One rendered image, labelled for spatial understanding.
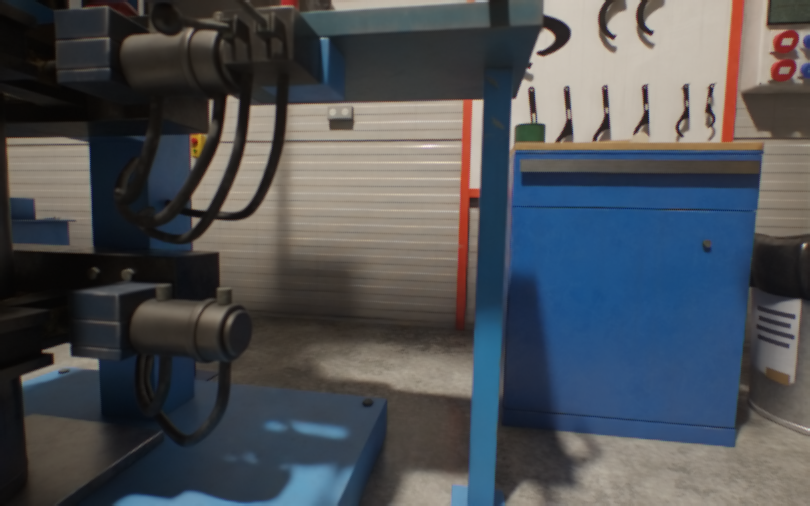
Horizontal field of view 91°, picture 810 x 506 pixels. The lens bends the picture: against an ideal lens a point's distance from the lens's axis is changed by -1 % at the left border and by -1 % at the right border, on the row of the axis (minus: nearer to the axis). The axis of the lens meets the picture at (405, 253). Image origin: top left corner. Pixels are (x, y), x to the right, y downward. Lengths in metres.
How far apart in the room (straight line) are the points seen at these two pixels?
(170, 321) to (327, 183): 2.01
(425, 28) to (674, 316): 1.14
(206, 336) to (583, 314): 1.10
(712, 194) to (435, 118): 1.61
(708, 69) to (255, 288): 3.03
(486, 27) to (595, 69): 1.98
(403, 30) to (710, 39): 2.36
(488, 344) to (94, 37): 0.92
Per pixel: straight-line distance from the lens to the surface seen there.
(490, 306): 0.91
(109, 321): 0.86
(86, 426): 1.37
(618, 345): 1.48
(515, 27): 0.79
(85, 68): 0.89
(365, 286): 2.65
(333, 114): 2.71
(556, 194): 1.37
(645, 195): 1.44
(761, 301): 1.96
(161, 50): 0.83
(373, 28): 0.81
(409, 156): 2.59
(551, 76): 2.67
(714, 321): 1.57
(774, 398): 1.99
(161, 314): 0.83
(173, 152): 1.34
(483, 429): 1.01
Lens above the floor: 0.69
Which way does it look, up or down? 5 degrees down
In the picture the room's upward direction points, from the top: 1 degrees clockwise
